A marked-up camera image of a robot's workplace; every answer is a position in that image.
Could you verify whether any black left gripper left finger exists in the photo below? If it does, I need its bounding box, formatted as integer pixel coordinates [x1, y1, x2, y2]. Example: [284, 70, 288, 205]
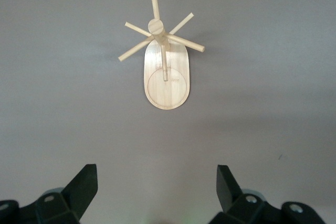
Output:
[0, 164, 99, 224]

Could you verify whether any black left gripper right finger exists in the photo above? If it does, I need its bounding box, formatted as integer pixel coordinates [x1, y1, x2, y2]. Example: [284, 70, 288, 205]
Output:
[207, 164, 328, 224]

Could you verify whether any wooden cup rack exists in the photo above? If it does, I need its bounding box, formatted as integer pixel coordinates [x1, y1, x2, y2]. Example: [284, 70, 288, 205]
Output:
[118, 0, 206, 111]

